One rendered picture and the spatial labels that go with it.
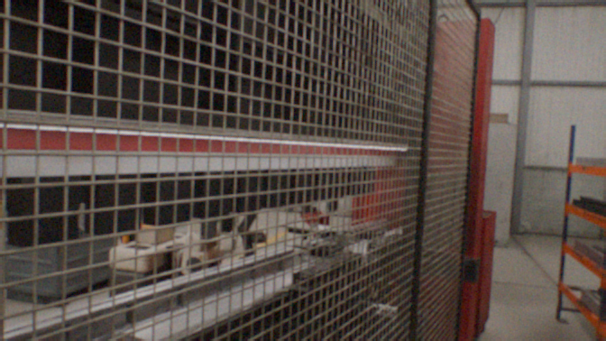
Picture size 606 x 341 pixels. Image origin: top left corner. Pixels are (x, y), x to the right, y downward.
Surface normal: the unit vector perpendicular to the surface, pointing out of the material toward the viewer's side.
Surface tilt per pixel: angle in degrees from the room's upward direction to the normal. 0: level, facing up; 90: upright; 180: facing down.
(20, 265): 90
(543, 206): 90
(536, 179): 90
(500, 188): 90
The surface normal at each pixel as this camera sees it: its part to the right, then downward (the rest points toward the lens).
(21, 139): 0.87, 0.07
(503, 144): -0.25, 0.04
